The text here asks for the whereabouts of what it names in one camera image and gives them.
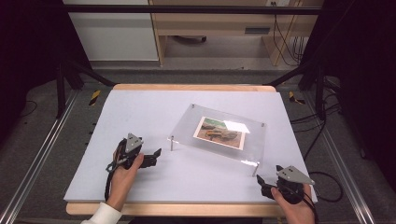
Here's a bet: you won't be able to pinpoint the person's left hand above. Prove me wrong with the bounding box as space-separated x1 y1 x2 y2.
106 152 146 213

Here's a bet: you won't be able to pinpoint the thin black floor cable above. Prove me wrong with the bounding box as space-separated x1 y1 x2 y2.
19 99 39 119

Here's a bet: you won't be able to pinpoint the black metal stand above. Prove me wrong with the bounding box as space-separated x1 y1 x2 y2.
264 57 329 121
55 58 117 119

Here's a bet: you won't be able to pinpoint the dark curtain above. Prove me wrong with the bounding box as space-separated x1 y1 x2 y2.
0 0 92 150
298 0 396 192

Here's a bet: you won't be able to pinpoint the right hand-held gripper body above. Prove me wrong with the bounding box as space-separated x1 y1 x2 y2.
275 165 316 205

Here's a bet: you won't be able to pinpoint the grey desk label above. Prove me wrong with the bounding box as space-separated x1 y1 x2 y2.
244 26 272 35

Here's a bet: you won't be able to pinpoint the black horizontal metal bar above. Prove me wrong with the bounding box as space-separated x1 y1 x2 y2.
62 4 323 16

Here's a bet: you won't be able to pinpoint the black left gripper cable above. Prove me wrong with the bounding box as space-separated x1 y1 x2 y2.
104 158 125 202

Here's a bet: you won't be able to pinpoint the light wooden desk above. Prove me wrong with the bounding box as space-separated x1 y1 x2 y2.
148 0 325 67

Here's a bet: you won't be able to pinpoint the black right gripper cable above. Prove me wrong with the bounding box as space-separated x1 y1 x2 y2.
303 183 320 224

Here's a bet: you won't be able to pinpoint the printed photo with white border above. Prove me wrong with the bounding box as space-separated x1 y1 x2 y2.
192 116 251 151

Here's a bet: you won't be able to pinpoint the yellow black floor tape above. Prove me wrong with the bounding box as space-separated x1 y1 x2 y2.
288 90 306 105
89 89 103 107

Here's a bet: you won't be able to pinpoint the aluminium floor rail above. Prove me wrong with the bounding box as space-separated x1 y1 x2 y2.
302 91 377 224
0 89 79 224

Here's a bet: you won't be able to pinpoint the white cabinet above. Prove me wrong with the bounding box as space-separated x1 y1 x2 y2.
63 0 160 62

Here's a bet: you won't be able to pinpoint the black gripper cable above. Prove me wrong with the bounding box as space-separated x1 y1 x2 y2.
104 158 125 202
303 183 320 224

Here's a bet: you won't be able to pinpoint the clear acrylic photo frame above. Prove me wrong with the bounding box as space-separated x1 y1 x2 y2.
167 103 268 177

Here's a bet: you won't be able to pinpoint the person's right hand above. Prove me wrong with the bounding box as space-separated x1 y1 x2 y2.
270 183 316 224

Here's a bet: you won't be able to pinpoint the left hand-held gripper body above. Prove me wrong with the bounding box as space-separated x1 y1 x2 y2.
106 133 145 173

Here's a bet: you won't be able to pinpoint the black hanging cables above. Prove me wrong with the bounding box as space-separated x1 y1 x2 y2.
271 2 310 67

